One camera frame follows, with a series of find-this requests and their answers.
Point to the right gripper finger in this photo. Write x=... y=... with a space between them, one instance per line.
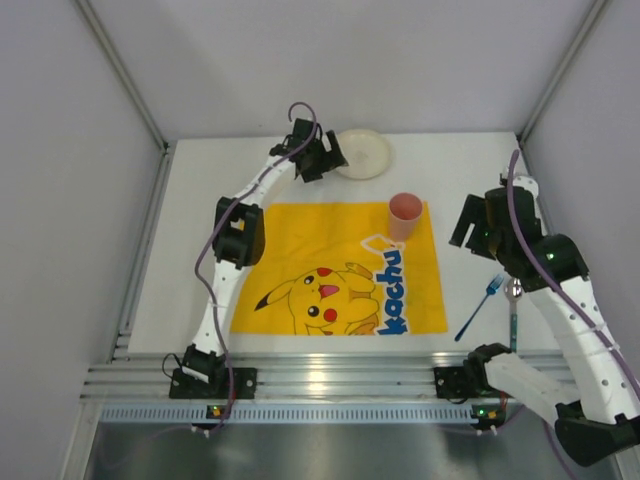
x=473 y=214
x=479 y=241

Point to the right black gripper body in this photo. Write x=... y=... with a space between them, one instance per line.
x=476 y=228

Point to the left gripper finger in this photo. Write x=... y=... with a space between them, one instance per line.
x=335 y=148
x=332 y=160

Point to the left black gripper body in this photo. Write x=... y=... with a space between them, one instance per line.
x=320 y=160

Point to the cream round plate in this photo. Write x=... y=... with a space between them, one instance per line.
x=368 y=154

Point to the blue metallic fork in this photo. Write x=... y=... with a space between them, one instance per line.
x=490 y=290

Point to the silver spoon green handle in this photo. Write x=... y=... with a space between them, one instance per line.
x=514 y=293

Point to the pink plastic cup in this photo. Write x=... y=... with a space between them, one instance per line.
x=405 y=210

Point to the yellow pikachu placemat cloth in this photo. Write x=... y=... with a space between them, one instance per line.
x=331 y=269

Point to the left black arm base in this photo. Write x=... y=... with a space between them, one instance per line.
x=186 y=387

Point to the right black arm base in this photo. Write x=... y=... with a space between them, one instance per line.
x=457 y=384

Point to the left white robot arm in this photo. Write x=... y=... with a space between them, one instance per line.
x=238 y=240

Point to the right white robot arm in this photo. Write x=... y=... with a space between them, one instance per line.
x=599 y=416

